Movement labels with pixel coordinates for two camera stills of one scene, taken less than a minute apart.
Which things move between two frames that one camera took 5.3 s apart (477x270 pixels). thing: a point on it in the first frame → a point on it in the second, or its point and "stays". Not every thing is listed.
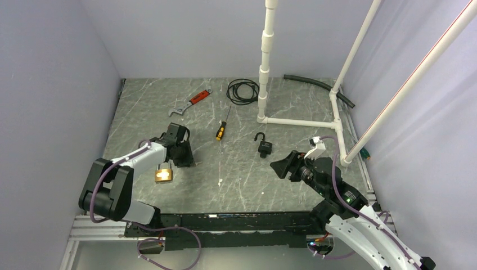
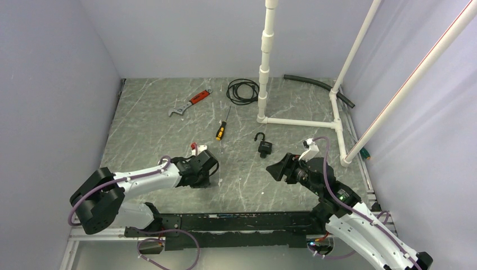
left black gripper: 188,160 → 203,184
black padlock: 265,148 stays
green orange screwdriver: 365,153 stays
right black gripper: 292,163 stays
